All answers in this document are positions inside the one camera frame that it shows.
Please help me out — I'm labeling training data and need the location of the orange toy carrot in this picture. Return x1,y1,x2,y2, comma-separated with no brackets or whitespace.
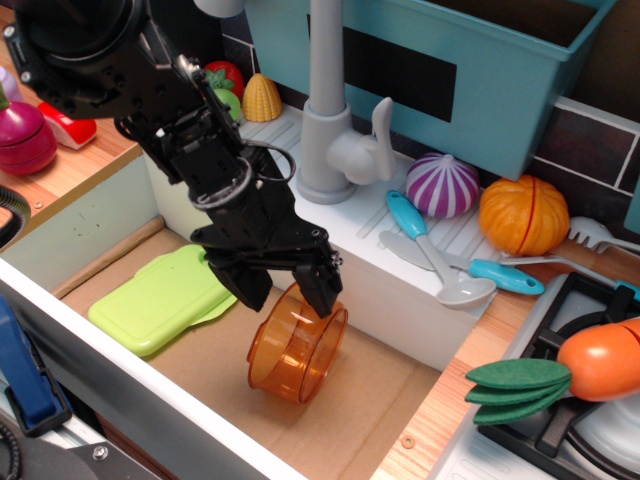
465,318,639,425

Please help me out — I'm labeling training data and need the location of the black stove burner grate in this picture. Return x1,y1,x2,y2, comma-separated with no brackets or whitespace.
477,273,639,479

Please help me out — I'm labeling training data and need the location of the red toy tomato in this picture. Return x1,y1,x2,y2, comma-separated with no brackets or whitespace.
204,60,245,99

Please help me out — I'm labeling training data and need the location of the lavender toy piece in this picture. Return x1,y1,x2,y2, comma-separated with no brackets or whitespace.
0,66,24,102

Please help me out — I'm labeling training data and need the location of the black cable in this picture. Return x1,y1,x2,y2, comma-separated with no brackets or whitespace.
0,417,24,480

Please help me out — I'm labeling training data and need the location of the teal plastic bin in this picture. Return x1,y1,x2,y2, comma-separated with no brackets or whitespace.
244,0,619,182

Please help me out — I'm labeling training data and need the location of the grey toy faucet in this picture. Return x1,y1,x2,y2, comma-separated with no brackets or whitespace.
193,0,398,205

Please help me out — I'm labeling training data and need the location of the grey spoon blue handle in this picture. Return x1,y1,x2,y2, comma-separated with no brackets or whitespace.
386,190,497,310

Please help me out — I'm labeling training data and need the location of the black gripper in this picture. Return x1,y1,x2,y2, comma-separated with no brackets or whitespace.
191,182,343,318

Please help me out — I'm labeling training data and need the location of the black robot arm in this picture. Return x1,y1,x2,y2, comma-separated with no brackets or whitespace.
5,1,342,317

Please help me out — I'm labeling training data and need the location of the green toy apple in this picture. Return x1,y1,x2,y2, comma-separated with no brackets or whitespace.
214,88,242,121

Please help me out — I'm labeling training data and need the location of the grey toy pasta server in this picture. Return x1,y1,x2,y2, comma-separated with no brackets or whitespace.
498,215,640,268

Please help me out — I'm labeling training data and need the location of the blue clamp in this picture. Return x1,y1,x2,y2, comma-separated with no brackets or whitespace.
1,297,72,438

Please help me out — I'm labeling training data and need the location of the grey knife blue handle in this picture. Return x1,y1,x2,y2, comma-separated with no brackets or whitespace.
379,231,545,296

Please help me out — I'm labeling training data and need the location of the orange toy pumpkin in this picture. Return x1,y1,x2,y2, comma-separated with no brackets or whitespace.
479,175,570,256

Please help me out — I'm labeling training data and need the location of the magenta toy beet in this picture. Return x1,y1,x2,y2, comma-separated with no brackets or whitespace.
1,87,57,176

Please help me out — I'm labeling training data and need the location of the grey metal base plate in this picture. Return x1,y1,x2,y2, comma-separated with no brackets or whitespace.
29,429,166,480

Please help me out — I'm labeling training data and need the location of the black hose left edge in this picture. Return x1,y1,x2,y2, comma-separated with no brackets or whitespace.
0,185,32,249

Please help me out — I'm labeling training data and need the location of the red white toy slice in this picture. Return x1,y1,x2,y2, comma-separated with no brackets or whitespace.
37,102,98,150

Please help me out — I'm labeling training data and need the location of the yellow toy corn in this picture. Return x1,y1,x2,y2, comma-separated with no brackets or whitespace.
242,73,283,123

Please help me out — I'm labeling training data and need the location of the orange transparent plastic pot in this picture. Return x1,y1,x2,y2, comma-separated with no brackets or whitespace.
247,284,348,404

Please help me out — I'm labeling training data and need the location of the purple white striped onion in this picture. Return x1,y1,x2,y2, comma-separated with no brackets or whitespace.
406,153,480,219

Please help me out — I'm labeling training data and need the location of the white toy sink unit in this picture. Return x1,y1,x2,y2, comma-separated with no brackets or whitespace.
0,102,501,480

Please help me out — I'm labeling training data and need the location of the light green cutting board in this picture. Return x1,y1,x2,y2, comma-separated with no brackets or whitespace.
88,245,237,357

